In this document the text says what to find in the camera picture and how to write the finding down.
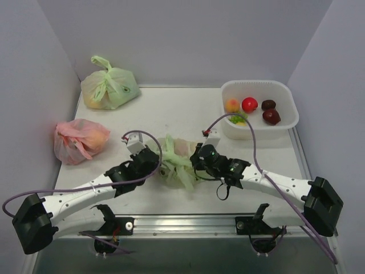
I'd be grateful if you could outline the light green fruit bag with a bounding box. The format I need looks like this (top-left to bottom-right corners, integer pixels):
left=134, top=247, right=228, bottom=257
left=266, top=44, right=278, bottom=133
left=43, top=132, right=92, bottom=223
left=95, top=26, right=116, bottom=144
left=157, top=134, right=201, bottom=191

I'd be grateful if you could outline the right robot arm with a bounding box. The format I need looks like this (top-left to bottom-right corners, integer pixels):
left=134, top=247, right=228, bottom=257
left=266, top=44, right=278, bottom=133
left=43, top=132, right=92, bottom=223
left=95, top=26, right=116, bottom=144
left=190, top=143, right=343, bottom=237

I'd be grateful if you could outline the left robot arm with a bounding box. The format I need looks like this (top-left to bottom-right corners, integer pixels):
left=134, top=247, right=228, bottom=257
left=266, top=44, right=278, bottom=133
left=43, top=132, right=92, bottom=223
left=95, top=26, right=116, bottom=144
left=12, top=147, right=161, bottom=255

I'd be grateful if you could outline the pink knotted plastic bag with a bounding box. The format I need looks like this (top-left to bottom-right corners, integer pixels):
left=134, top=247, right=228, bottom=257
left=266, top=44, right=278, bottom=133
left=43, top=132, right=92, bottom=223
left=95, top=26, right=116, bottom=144
left=54, top=119, right=110, bottom=165

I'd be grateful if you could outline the dark red fruit lower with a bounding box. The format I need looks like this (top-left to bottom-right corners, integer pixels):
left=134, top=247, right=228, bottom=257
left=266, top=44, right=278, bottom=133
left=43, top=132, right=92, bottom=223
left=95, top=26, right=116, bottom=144
left=262, top=108, right=281, bottom=126

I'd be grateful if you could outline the dark maroon fruit upper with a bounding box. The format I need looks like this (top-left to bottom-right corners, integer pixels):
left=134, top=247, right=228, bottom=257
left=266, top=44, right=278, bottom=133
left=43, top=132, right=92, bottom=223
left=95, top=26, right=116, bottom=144
left=261, top=99, right=277, bottom=111

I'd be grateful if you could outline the green knotted plastic bag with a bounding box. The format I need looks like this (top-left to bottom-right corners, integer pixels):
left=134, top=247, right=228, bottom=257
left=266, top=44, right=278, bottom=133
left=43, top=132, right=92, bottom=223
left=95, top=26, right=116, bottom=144
left=80, top=55, right=141, bottom=110

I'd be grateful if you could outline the green grape bunch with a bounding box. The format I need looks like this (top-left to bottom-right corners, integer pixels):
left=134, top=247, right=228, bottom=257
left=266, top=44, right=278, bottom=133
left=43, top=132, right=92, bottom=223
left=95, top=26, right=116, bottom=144
left=229, top=112, right=248, bottom=124

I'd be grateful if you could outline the orange peach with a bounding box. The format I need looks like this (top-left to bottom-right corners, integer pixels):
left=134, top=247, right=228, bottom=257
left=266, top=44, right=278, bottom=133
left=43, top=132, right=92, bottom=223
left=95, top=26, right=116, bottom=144
left=225, top=98, right=241, bottom=113

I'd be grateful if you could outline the red apple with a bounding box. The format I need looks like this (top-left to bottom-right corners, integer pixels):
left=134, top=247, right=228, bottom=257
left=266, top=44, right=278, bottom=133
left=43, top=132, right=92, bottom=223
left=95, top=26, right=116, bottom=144
left=241, top=97, right=258, bottom=114

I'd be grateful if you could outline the white plastic basket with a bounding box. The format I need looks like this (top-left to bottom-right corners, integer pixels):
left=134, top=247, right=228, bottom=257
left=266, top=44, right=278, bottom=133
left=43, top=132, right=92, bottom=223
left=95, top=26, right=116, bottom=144
left=221, top=80, right=299, bottom=140

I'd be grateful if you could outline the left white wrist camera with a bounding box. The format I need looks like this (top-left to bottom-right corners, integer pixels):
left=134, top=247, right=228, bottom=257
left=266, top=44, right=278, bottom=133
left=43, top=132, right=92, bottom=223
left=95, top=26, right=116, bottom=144
left=121, top=134, right=145, bottom=155

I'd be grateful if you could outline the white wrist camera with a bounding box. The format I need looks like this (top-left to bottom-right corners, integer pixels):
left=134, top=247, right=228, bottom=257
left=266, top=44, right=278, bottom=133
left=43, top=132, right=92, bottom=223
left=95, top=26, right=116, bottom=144
left=121, top=134, right=145, bottom=155
left=202, top=128, right=221, bottom=148

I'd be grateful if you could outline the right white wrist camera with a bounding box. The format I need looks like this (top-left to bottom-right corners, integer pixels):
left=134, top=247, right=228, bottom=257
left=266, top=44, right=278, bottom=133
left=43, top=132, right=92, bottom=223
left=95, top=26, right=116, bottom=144
left=202, top=128, right=221, bottom=148

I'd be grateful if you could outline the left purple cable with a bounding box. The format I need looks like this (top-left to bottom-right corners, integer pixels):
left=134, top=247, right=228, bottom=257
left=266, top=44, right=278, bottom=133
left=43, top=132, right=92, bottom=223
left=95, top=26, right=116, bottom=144
left=2, top=130, right=163, bottom=255

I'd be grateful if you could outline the purple cable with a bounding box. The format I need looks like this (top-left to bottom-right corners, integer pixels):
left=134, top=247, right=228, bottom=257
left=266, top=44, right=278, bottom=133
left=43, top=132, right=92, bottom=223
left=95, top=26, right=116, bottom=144
left=204, top=114, right=339, bottom=265
left=2, top=130, right=163, bottom=255

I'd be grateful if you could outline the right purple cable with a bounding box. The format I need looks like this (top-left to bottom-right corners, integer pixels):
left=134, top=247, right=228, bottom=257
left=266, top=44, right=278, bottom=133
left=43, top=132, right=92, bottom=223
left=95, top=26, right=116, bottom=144
left=204, top=114, right=339, bottom=265

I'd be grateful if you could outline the aluminium mounting rail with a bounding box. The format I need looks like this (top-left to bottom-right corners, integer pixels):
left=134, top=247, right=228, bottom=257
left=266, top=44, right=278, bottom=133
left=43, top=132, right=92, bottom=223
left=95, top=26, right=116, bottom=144
left=52, top=208, right=304, bottom=239

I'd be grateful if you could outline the left black base bracket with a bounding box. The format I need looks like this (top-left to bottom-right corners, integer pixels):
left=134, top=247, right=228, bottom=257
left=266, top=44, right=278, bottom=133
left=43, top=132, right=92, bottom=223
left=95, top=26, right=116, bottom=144
left=96, top=204, right=135, bottom=236

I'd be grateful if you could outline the black base bracket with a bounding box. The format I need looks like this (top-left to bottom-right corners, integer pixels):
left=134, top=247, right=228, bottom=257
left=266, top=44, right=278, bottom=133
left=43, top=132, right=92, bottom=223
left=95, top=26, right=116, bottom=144
left=96, top=204, right=135, bottom=236
left=235, top=203, right=282, bottom=236

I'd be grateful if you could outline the right black base bracket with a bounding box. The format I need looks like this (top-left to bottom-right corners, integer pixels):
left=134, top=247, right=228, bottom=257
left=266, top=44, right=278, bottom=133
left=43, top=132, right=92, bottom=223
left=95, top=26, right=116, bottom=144
left=235, top=203, right=282, bottom=236

